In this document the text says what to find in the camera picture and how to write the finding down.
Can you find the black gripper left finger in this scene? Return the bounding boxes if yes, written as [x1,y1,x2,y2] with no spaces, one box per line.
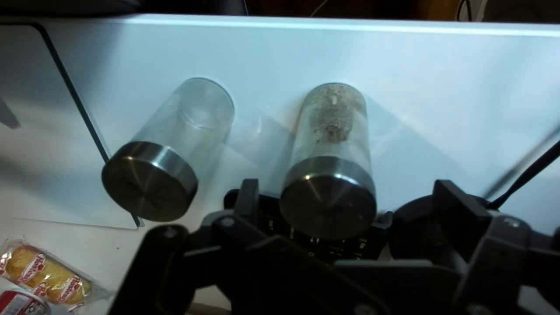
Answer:
[107,177,387,315]

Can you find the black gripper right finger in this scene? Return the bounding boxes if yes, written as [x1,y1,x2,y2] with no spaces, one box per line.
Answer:
[430,179,560,315]

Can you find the clear shaker bottle with seasoning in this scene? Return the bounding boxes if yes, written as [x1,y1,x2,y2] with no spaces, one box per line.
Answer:
[278,81,380,242]

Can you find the empty clear shaker bottle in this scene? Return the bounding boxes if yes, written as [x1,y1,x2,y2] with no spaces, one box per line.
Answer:
[100,75,236,224]

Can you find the wrapped yellow snack cakes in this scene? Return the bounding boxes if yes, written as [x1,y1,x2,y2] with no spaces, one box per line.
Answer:
[0,240,96,312]

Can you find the red snack package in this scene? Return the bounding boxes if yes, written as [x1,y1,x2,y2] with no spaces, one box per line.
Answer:
[0,287,52,315]

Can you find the thin black cable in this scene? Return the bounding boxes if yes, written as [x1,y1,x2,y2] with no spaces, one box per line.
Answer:
[481,137,560,212]

